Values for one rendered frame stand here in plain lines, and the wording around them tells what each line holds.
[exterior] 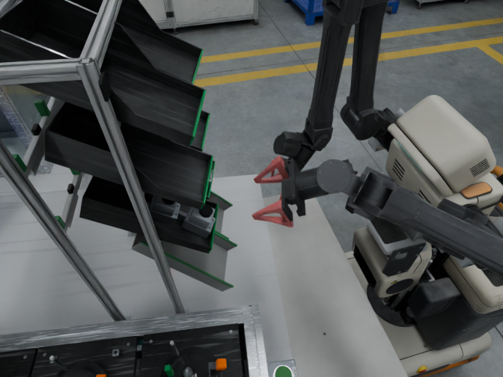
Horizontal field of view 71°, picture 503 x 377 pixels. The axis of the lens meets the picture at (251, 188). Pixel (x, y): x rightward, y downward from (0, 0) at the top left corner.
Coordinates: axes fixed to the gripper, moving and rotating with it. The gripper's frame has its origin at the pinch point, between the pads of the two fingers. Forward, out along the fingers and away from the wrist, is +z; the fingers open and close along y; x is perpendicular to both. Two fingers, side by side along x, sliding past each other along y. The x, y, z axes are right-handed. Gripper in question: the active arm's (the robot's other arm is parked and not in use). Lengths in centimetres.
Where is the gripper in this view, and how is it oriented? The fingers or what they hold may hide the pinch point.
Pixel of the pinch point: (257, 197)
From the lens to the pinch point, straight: 72.8
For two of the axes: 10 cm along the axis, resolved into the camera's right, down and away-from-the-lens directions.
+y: -0.4, 7.6, -6.5
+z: -9.1, 2.4, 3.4
